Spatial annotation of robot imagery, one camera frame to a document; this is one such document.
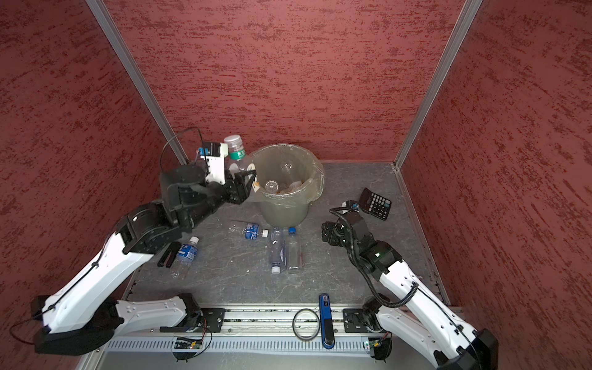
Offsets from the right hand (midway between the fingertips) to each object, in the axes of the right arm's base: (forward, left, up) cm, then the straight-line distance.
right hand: (331, 231), depth 78 cm
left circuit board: (-29, +50, -18) cm, 60 cm away
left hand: (+3, +24, +27) cm, 37 cm away
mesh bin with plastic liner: (+26, +15, 0) cm, 30 cm away
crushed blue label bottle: (+6, +31, -10) cm, 33 cm away
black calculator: (+21, -23, -15) cm, 34 cm away
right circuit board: (-32, -14, -18) cm, 39 cm away
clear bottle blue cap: (-1, +14, -12) cm, 19 cm away
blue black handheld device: (-26, +3, -11) cm, 28 cm away
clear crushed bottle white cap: (-2, +20, -11) cm, 23 cm away
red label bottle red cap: (+25, +13, -5) cm, 29 cm away
